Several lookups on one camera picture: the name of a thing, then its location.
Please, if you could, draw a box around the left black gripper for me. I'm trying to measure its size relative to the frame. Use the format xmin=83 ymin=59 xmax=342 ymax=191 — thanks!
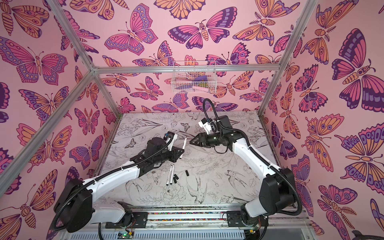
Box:
xmin=151 ymin=146 xmax=185 ymax=166

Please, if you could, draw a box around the white pen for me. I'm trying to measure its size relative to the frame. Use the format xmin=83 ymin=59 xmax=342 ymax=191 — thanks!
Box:
xmin=170 ymin=164 xmax=175 ymax=185
xmin=179 ymin=137 xmax=187 ymax=159
xmin=166 ymin=165 xmax=173 ymax=186

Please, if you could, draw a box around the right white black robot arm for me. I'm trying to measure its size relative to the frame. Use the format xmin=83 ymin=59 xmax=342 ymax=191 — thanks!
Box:
xmin=190 ymin=98 xmax=303 ymax=223

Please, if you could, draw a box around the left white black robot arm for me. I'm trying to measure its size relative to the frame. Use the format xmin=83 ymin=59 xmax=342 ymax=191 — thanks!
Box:
xmin=50 ymin=132 xmax=184 ymax=233

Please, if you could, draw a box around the green circuit board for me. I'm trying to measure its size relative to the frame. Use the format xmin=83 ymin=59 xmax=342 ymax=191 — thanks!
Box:
xmin=118 ymin=231 xmax=134 ymax=240

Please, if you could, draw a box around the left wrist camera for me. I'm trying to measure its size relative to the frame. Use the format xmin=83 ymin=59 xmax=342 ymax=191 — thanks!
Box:
xmin=164 ymin=132 xmax=178 ymax=151

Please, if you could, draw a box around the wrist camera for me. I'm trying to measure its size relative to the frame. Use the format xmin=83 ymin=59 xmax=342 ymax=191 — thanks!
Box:
xmin=199 ymin=118 xmax=217 ymax=135
xmin=164 ymin=132 xmax=178 ymax=151

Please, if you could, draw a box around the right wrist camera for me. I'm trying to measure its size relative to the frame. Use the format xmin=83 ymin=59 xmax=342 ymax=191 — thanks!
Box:
xmin=199 ymin=118 xmax=217 ymax=135

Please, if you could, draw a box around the white wire basket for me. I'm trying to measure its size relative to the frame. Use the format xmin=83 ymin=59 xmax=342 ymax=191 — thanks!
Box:
xmin=170 ymin=61 xmax=218 ymax=94

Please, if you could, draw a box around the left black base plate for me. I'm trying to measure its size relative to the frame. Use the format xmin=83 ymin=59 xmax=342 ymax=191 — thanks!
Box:
xmin=105 ymin=212 xmax=149 ymax=229

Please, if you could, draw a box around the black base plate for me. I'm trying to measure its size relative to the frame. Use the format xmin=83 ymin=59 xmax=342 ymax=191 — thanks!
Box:
xmin=224 ymin=211 xmax=267 ymax=228
xmin=105 ymin=212 xmax=149 ymax=229

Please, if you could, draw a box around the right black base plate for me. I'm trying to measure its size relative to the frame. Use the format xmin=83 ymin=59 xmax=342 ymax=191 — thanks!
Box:
xmin=224 ymin=211 xmax=267 ymax=228

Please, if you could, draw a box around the white slotted cable duct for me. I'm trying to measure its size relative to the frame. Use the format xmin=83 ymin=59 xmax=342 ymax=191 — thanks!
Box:
xmin=68 ymin=229 xmax=246 ymax=240

